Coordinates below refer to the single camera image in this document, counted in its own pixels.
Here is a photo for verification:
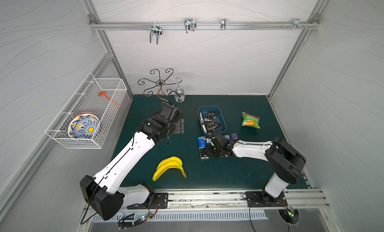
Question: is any red blue tissue pack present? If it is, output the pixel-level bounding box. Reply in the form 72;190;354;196
230;133;239;141

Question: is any dark blue tissue pack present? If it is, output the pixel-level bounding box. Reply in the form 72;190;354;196
198;136;207;149

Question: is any black tissue pack top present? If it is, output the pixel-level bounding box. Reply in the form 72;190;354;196
209;111;218;118

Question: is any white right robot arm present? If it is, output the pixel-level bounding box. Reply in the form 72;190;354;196
206;131;307;201

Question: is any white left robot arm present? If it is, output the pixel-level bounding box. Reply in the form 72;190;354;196
80;104;182;221

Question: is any teal storage box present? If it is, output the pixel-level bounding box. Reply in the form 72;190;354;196
198;105;227;136

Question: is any copper glass rack stand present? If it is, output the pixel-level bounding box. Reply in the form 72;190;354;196
137;68;179;106

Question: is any green snack bag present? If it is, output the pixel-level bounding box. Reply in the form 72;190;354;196
242;112;261;129

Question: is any yellow banana bunch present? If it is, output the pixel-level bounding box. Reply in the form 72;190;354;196
152;156;187;182

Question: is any orange spatula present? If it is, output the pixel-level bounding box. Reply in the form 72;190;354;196
99;91;121;107

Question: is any blue yellow patterned plate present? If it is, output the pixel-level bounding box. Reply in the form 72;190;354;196
67;112;100;139

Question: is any metal hook left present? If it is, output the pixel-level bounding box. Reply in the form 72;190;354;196
150;24;163;45

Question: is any metal hook middle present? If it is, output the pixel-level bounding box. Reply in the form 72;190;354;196
184;18;197;33

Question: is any metal hook small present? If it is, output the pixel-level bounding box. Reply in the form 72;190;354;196
220;18;227;31

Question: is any metal hook right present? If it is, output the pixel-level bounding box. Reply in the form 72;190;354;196
282;18;309;31

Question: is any white wire basket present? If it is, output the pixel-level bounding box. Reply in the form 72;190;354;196
45;73;127;149

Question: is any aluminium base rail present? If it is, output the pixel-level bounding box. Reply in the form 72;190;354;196
127;188;331;210

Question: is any aluminium top rail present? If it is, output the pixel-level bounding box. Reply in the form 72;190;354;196
90;20;321;31

